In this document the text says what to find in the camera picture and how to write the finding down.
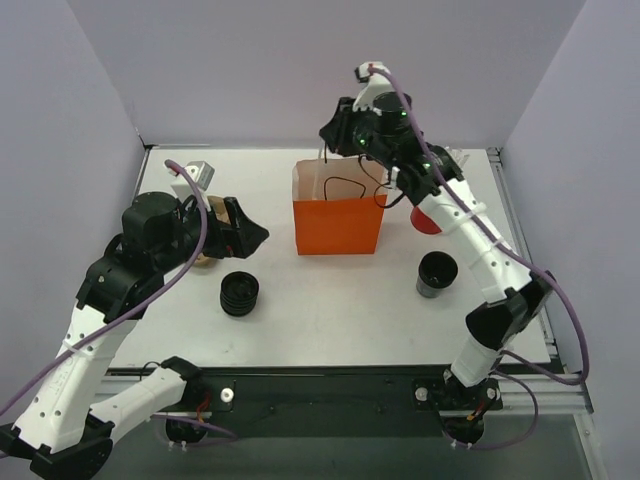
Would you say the orange paper bag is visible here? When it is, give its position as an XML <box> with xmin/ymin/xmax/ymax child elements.
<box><xmin>292</xmin><ymin>156</ymin><xmax>386</xmax><ymax>255</ymax></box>

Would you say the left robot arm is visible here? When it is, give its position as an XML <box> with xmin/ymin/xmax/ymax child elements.
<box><xmin>1</xmin><ymin>192</ymin><xmax>269</xmax><ymax>479</ymax></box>

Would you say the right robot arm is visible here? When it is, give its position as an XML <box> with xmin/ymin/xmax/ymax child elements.
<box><xmin>319</xmin><ymin>92</ymin><xmax>552</xmax><ymax>408</ymax></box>

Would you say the stack of black lids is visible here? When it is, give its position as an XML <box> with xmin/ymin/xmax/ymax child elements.
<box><xmin>220</xmin><ymin>271</ymin><xmax>260</xmax><ymax>317</ymax></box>

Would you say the white wrapped straws bundle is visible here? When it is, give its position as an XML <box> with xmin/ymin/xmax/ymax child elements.
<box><xmin>445</xmin><ymin>147</ymin><xmax>470</xmax><ymax>169</ymax></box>

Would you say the red cylindrical cup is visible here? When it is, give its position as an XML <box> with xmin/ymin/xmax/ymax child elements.
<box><xmin>410</xmin><ymin>207</ymin><xmax>442</xmax><ymax>235</ymax></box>

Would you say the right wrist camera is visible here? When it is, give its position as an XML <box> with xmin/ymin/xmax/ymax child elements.
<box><xmin>352</xmin><ymin>61</ymin><xmax>395</xmax><ymax>115</ymax></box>

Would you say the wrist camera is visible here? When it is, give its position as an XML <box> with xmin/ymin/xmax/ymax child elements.
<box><xmin>170</xmin><ymin>161</ymin><xmax>215</xmax><ymax>202</ymax></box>
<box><xmin>352</xmin><ymin>61</ymin><xmax>395</xmax><ymax>115</ymax></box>

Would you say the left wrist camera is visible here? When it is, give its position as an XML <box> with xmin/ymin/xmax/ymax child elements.
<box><xmin>170</xmin><ymin>161</ymin><xmax>215</xmax><ymax>202</ymax></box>

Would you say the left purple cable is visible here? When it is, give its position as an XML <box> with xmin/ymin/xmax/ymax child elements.
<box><xmin>0</xmin><ymin>159</ymin><xmax>239</xmax><ymax>444</ymax></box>

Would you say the purple cable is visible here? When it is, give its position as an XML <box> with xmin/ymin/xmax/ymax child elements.
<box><xmin>0</xmin><ymin>159</ymin><xmax>239</xmax><ymax>444</ymax></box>
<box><xmin>367</xmin><ymin>64</ymin><xmax>589</xmax><ymax>451</ymax></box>

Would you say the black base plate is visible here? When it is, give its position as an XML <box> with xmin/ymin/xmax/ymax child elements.
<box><xmin>144</xmin><ymin>367</ymin><xmax>504</xmax><ymax>441</ymax></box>

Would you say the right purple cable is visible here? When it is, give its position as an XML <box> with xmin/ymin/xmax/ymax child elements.
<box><xmin>367</xmin><ymin>64</ymin><xmax>589</xmax><ymax>451</ymax></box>

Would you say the aluminium frame rail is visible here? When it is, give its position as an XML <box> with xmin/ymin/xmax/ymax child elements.
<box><xmin>490</xmin><ymin>374</ymin><xmax>594</xmax><ymax>416</ymax></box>

